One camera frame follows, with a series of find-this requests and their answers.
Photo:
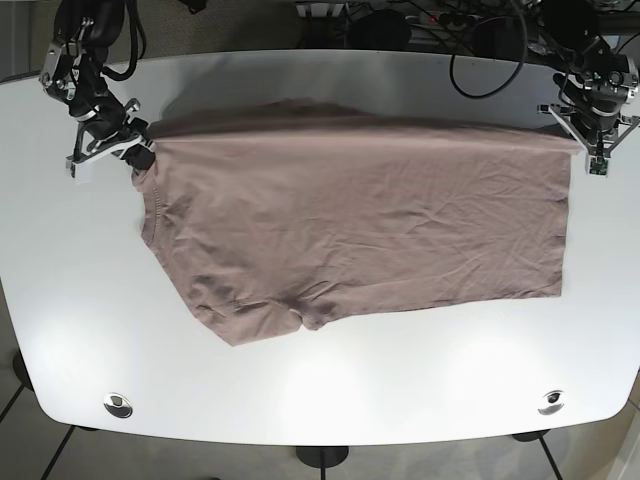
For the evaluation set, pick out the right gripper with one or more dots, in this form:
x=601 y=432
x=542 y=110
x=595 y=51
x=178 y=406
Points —
x=107 y=127

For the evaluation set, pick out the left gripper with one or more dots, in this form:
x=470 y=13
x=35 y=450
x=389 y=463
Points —
x=591 y=112

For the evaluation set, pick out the mauve brown T-shirt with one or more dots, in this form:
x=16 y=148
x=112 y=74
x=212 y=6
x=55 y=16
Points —
x=293 y=215

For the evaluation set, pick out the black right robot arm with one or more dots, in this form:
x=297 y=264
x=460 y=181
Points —
x=75 y=73

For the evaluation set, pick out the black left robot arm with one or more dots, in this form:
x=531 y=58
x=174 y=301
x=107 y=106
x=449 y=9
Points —
x=573 y=33

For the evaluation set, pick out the power strip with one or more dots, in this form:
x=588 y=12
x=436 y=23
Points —
x=449 y=20

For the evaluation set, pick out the left chrome table grommet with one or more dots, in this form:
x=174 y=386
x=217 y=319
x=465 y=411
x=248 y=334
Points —
x=117 y=405

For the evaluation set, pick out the chrome table grommet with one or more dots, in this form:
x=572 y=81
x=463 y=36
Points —
x=117 y=405
x=551 y=402

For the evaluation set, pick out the right chrome table grommet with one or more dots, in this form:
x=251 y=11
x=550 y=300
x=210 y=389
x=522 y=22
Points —
x=551 y=402

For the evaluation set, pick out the black table base foot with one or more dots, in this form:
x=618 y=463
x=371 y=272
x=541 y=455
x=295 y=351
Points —
x=318 y=457

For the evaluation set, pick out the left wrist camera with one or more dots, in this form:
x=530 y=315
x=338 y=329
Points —
x=597 y=166

